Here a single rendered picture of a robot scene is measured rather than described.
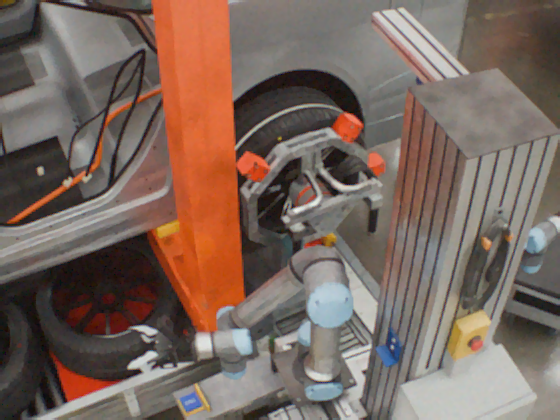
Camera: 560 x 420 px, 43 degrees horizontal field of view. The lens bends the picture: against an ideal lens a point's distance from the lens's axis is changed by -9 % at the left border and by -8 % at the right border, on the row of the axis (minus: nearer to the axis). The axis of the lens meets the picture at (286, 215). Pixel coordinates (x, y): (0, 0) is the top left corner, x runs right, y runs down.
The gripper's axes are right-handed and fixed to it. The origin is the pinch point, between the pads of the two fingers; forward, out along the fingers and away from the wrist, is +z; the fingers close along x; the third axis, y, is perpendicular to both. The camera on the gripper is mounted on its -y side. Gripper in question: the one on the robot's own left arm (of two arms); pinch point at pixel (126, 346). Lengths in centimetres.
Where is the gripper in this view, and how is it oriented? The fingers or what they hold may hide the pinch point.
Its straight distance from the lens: 213.7
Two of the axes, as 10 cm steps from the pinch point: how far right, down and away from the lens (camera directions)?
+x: -1.2, -6.2, 7.7
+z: -9.9, 1.0, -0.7
